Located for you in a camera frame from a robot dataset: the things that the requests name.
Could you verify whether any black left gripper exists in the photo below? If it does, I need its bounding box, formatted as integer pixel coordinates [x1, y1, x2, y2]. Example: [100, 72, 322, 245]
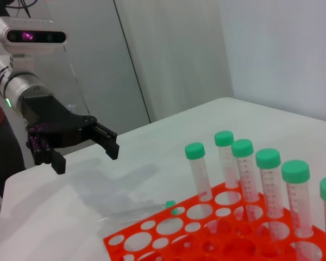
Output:
[19, 94, 120, 175]

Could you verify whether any orange plastic test tube rack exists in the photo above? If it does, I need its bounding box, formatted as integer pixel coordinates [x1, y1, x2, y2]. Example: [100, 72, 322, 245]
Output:
[103, 182, 326, 261]

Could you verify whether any left wrist camera mount bracket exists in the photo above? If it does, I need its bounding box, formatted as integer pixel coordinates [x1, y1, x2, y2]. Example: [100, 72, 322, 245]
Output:
[7, 53, 35, 74]

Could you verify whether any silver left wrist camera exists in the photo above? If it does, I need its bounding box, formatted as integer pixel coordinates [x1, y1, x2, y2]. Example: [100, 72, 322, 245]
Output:
[0, 16, 68, 55]

